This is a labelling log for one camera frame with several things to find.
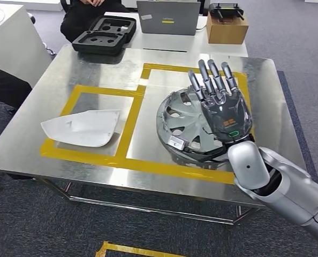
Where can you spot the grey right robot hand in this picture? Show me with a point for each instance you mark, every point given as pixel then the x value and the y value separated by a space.
pixel 226 113

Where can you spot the silver plastic wheel hubcap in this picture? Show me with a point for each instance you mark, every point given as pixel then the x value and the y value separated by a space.
pixel 185 120

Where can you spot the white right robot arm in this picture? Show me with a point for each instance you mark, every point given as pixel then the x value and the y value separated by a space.
pixel 282 184

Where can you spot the steel workbench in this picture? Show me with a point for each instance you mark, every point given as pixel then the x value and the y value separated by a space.
pixel 95 71

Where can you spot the white mirror cover part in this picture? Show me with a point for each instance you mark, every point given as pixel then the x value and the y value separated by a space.
pixel 81 129

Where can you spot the brown cardboard box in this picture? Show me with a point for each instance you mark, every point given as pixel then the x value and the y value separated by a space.
pixel 226 32

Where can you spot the white table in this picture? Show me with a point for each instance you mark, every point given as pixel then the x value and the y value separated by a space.
pixel 190 44

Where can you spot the black device with antennas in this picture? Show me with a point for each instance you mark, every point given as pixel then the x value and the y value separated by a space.
pixel 226 10

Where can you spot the grey laptop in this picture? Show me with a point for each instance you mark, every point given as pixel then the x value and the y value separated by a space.
pixel 175 17

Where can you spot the black foam equipment case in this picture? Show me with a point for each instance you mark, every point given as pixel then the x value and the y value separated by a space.
pixel 100 44

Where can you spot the person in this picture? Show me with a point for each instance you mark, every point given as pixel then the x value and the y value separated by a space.
pixel 79 21

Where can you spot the office chair base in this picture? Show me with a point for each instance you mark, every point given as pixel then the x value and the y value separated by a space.
pixel 32 19

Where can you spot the white desk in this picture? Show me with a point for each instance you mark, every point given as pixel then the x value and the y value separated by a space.
pixel 14 42

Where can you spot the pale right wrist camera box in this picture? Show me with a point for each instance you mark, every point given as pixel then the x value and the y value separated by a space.
pixel 178 142

